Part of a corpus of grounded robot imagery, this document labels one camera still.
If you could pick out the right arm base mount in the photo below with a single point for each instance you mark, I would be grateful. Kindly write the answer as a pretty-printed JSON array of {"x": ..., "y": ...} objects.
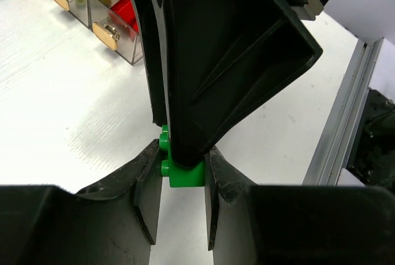
[{"x": 372, "y": 155}]

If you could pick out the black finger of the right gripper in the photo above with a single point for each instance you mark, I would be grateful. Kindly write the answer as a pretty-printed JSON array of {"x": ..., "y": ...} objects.
[{"x": 211, "y": 63}]

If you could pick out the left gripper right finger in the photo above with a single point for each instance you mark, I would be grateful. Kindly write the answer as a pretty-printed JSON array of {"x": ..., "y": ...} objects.
[{"x": 248, "y": 223}]

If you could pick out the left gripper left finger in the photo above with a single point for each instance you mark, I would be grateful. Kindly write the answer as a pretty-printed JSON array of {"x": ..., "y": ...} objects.
[{"x": 111, "y": 221}]

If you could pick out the green lego plate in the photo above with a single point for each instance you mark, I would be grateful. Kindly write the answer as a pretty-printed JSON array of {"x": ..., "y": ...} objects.
[{"x": 179, "y": 176}]

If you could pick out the clear compartment organizer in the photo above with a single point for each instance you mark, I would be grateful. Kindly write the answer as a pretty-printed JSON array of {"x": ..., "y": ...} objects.
[{"x": 94, "y": 14}]

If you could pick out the red long lego brick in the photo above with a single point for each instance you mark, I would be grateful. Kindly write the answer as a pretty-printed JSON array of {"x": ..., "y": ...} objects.
[{"x": 122, "y": 14}]

